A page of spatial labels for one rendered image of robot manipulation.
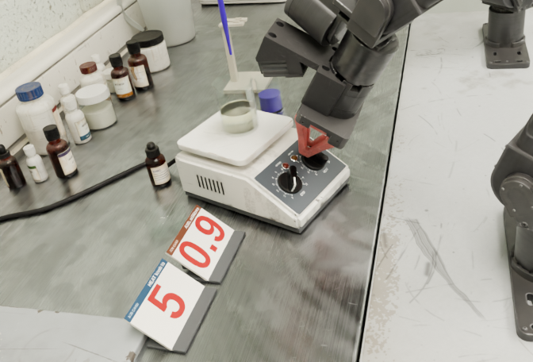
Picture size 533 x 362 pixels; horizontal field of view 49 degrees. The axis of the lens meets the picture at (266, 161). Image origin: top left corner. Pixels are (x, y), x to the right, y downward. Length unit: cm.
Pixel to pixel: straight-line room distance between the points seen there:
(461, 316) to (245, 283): 23
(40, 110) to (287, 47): 50
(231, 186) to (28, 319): 28
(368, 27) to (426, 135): 36
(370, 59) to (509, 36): 57
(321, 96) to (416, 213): 20
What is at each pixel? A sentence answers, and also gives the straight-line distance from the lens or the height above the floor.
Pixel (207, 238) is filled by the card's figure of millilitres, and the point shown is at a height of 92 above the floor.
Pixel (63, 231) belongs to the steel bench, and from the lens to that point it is 86.
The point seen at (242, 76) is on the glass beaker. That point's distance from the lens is 79.
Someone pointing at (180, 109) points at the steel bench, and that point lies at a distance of 109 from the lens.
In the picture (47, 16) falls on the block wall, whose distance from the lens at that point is 128.
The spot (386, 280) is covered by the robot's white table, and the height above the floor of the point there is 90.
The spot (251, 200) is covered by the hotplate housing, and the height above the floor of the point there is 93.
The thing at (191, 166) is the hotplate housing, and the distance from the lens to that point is 79.
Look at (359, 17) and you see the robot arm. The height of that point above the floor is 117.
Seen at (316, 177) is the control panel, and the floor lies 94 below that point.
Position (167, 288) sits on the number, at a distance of 67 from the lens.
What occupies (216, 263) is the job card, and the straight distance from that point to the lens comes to 71.
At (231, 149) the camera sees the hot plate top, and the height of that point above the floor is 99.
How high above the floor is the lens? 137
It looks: 32 degrees down
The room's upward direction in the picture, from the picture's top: 10 degrees counter-clockwise
